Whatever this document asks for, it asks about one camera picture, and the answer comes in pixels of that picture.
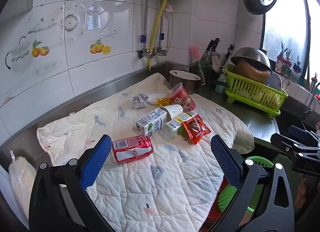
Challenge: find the yellow plastic wrapper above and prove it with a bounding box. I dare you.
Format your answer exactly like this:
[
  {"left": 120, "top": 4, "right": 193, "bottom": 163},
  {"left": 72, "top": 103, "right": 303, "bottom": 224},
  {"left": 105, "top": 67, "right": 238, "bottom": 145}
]
[{"left": 156, "top": 97, "right": 173, "bottom": 106}]

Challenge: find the yellow gas hose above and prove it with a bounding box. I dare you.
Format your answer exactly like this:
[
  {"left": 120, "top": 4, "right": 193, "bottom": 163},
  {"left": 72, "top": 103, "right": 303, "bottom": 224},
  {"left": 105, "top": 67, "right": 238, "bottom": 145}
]
[{"left": 147, "top": 0, "right": 172, "bottom": 71}]

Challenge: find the metal faucet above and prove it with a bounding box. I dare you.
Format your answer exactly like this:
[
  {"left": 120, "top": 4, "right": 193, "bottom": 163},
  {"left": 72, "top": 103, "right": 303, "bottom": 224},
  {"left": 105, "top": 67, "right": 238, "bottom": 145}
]
[{"left": 303, "top": 82, "right": 320, "bottom": 122}]

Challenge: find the green plastic dish rack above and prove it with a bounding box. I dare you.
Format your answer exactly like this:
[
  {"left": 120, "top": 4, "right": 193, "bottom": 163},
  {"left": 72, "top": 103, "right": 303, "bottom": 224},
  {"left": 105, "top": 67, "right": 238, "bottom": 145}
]
[{"left": 223, "top": 65, "right": 288, "bottom": 118}]

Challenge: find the red soda can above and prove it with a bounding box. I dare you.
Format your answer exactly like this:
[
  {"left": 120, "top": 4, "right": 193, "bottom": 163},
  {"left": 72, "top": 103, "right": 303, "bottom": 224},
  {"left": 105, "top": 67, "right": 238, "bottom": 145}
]
[{"left": 111, "top": 134, "right": 153, "bottom": 165}]

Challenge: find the pink brush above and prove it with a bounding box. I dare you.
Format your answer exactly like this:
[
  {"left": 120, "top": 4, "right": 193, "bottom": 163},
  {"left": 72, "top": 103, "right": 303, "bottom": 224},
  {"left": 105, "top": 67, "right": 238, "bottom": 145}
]
[{"left": 189, "top": 45, "right": 201, "bottom": 63}]

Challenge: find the white quilted mat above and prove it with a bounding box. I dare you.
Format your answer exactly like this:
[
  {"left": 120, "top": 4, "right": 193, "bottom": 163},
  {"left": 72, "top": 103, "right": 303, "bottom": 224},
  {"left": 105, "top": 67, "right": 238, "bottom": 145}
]
[{"left": 36, "top": 72, "right": 255, "bottom": 232}]

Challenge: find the person's right hand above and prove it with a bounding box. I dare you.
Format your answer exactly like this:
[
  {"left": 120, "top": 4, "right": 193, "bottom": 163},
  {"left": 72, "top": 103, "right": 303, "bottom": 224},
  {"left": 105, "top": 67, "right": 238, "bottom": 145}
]
[{"left": 296, "top": 173, "right": 320, "bottom": 209}]

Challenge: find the dark knife holder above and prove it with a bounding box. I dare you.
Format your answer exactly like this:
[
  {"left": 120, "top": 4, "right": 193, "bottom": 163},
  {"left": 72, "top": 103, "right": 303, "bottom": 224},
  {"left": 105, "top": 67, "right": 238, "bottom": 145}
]
[{"left": 196, "top": 58, "right": 225, "bottom": 86}]

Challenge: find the white plastic bag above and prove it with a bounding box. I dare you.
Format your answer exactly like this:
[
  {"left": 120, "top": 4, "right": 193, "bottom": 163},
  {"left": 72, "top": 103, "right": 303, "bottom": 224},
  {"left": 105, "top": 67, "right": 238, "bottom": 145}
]
[{"left": 9, "top": 150, "right": 38, "bottom": 220}]

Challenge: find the white plastic lid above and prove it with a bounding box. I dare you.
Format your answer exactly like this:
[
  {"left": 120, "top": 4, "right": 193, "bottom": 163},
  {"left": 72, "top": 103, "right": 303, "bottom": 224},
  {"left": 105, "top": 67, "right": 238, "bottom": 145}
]
[{"left": 146, "top": 93, "right": 167, "bottom": 105}]

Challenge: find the braided metal hose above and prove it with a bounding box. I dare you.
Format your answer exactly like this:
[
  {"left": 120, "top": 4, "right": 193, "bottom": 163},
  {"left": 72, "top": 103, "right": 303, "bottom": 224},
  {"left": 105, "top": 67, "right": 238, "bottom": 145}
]
[
  {"left": 142, "top": 0, "right": 150, "bottom": 54},
  {"left": 157, "top": 14, "right": 165, "bottom": 49}
]

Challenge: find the red snack packet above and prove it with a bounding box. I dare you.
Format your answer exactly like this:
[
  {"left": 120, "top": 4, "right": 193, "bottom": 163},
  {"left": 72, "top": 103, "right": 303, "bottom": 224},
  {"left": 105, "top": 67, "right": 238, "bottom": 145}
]
[{"left": 182, "top": 114, "right": 211, "bottom": 145}]

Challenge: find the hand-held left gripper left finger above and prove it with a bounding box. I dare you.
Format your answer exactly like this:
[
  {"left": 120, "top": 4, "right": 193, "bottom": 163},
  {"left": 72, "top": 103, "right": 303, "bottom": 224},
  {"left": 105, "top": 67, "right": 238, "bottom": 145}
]
[{"left": 29, "top": 134, "right": 116, "bottom": 232}]

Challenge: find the white paper cup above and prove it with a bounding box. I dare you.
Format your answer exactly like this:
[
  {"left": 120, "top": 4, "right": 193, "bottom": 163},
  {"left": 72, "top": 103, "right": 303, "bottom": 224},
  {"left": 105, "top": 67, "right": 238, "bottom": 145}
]
[{"left": 160, "top": 104, "right": 185, "bottom": 120}]

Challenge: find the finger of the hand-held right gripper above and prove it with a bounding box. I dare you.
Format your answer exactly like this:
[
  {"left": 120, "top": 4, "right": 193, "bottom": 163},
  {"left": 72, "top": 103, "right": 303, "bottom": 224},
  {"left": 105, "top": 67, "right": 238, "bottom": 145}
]
[
  {"left": 270, "top": 132, "right": 310, "bottom": 158},
  {"left": 287, "top": 125, "right": 320, "bottom": 145}
]

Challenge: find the stainless steel bowl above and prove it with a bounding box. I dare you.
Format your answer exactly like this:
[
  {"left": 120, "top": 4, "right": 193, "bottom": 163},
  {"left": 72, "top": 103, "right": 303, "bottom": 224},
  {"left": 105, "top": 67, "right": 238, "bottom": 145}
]
[{"left": 230, "top": 47, "right": 272, "bottom": 73}]

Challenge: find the green plastic bin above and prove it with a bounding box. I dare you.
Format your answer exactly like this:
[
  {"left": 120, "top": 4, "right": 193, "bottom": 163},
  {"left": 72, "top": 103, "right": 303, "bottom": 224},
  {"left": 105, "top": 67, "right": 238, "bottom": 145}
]
[{"left": 207, "top": 155, "right": 275, "bottom": 225}]

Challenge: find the black handled knife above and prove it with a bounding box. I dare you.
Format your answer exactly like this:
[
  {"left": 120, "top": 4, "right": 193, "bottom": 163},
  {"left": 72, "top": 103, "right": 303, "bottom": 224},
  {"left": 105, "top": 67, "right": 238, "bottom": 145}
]
[
  {"left": 225, "top": 44, "right": 235, "bottom": 65},
  {"left": 204, "top": 38, "right": 220, "bottom": 61}
]

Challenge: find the window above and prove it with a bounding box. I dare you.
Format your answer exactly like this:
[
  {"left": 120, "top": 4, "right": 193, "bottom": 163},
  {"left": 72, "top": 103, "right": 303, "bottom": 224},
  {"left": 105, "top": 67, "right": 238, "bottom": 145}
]
[{"left": 262, "top": 0, "right": 320, "bottom": 77}]

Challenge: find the teal plastic bottle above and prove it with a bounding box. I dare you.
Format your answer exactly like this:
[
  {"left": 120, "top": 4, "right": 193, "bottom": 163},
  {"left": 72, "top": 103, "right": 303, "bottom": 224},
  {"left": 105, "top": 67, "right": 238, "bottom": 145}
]
[{"left": 215, "top": 74, "right": 227, "bottom": 94}]

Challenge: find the crumpled white tissue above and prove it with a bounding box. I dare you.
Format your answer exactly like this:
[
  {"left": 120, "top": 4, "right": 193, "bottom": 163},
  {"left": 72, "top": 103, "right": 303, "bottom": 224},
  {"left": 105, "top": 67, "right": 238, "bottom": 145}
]
[{"left": 132, "top": 93, "right": 150, "bottom": 110}]

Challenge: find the white green milk carton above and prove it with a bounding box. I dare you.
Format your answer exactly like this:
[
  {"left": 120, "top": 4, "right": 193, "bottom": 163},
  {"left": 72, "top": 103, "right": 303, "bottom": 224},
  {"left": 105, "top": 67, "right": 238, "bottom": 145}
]
[{"left": 136, "top": 107, "right": 167, "bottom": 137}]

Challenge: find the white flower print plate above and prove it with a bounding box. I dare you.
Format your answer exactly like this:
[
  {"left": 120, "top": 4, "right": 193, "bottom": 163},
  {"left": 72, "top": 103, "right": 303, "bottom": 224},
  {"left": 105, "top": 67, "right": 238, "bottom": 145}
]
[{"left": 169, "top": 70, "right": 201, "bottom": 80}]

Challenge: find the white spatula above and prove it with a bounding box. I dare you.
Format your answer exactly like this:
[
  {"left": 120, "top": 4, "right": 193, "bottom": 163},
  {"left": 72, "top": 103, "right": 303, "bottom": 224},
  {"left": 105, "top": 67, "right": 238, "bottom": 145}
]
[{"left": 211, "top": 55, "right": 221, "bottom": 71}]

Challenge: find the brown clay pot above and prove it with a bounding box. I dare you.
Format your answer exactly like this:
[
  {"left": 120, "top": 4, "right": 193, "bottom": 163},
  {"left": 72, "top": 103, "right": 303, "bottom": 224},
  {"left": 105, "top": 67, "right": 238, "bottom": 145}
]
[{"left": 234, "top": 59, "right": 272, "bottom": 85}]

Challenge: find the clear bottle with green label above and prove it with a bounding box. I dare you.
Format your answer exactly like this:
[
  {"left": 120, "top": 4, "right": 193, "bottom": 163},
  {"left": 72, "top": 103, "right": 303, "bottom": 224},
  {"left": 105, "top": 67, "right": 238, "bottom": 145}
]
[{"left": 159, "top": 112, "right": 196, "bottom": 142}]

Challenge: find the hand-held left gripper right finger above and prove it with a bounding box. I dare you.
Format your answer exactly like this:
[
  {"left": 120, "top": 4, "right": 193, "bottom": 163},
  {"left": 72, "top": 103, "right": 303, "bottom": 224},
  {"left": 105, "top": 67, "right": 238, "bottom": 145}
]
[{"left": 207, "top": 134, "right": 295, "bottom": 232}]

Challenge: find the windowsill plant ornament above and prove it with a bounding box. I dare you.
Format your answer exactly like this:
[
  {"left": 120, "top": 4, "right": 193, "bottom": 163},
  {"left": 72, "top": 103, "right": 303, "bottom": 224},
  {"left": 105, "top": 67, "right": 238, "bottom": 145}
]
[
  {"left": 293, "top": 56, "right": 303, "bottom": 83},
  {"left": 276, "top": 42, "right": 293, "bottom": 76}
]

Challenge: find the red instant noodle cup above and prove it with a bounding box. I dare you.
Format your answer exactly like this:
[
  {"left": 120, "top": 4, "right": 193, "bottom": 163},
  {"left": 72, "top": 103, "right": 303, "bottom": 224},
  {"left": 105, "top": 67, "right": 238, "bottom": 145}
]
[{"left": 166, "top": 82, "right": 196, "bottom": 112}]

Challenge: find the clear thin tube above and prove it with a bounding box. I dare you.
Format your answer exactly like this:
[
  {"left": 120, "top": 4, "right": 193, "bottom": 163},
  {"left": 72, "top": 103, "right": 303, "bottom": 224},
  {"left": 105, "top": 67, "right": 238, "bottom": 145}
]
[{"left": 166, "top": 3, "right": 176, "bottom": 48}]

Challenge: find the metal cooking pot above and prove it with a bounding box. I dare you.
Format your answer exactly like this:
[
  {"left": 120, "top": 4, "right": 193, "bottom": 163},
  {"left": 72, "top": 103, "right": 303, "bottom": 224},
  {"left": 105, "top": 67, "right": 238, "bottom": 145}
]
[{"left": 169, "top": 73, "right": 208, "bottom": 95}]

